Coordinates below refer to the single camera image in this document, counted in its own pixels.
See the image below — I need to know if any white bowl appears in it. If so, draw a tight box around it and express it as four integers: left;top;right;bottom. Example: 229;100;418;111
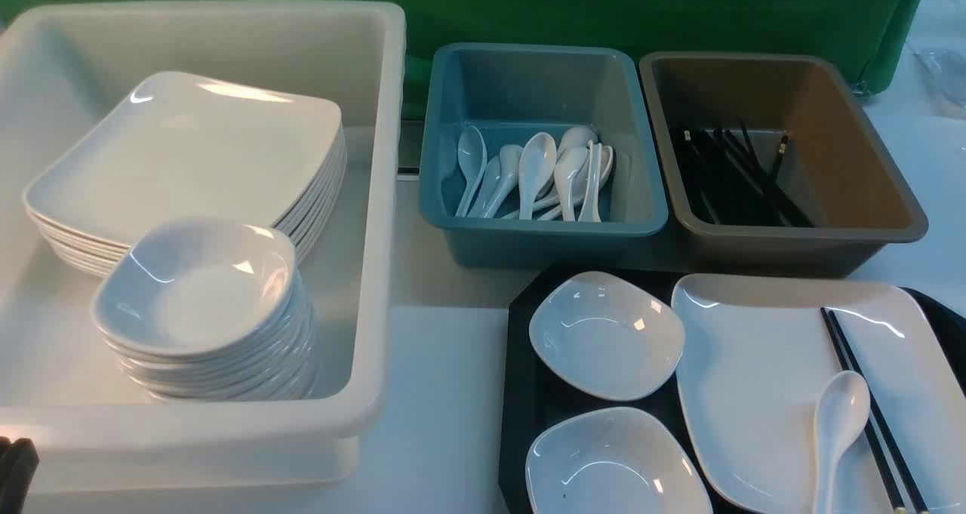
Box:
525;406;713;513
528;271;685;402

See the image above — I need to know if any large white square plate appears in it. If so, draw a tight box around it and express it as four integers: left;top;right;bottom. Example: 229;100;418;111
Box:
672;274;965;513

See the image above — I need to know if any white ceramic soup spoon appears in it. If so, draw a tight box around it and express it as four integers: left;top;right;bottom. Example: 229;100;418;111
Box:
811;371;870;513

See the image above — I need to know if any black chopstick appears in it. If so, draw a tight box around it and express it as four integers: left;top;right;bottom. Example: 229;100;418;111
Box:
820;307;929;513
812;307;907;513

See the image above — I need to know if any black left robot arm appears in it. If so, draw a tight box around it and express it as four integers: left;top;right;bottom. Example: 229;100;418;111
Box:
1;437;39;513

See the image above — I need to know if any white spoon in bin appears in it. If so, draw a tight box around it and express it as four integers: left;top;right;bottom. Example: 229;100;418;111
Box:
468;155;503;217
553;146;589;221
481;145;522;218
518;132;558;220
455;125;488;217

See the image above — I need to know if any white spoon leftmost in bin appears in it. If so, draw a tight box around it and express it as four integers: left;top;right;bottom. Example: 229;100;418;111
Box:
455;125;488;217

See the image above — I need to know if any white spoon middle in bin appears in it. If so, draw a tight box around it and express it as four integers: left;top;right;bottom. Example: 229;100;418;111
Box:
518;132;558;220

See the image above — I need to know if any white spoon right in bin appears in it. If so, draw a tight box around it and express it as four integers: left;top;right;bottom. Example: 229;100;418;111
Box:
553;146;589;221

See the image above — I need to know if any teal plastic bin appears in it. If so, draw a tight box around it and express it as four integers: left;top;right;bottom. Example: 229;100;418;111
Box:
420;43;669;269

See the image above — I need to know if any black plastic serving tray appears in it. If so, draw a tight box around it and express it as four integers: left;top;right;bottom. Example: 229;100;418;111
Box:
498;266;964;513

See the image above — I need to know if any bundle of black chopsticks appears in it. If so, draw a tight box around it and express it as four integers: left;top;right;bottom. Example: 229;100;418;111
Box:
672;123;815;228

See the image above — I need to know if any large white plastic tub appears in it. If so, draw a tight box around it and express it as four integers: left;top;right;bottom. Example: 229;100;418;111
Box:
2;0;406;494

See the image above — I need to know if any stack of white bowls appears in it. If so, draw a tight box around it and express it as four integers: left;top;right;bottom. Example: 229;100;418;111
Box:
90;217;320;404

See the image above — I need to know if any stack of white square plates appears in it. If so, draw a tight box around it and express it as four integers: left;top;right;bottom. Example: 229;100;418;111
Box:
22;71;347;260

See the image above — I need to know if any brown plastic bin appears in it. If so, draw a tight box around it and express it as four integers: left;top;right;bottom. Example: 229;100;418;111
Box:
638;52;928;278

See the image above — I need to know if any clear plastic bag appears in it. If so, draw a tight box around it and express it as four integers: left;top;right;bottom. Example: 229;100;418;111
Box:
913;47;965;118

